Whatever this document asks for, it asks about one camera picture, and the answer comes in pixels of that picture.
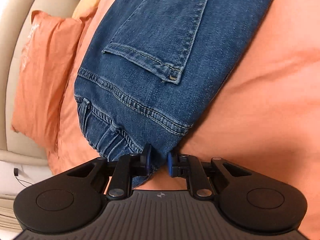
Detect blue denim jeans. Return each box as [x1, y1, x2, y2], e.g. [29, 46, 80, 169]
[74, 0, 273, 172]

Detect orange bed sheet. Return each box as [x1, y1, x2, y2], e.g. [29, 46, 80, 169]
[47, 0, 320, 240]

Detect left orange pillow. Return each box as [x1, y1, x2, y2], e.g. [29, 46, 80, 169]
[11, 10, 84, 151]

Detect small yellow cushion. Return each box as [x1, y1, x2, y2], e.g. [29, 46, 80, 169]
[72, 0, 100, 19]

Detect beige padded headboard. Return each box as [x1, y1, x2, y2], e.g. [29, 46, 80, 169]
[1, 0, 80, 166]

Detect black charger with cable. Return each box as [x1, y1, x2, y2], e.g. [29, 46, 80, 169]
[13, 167, 34, 188]

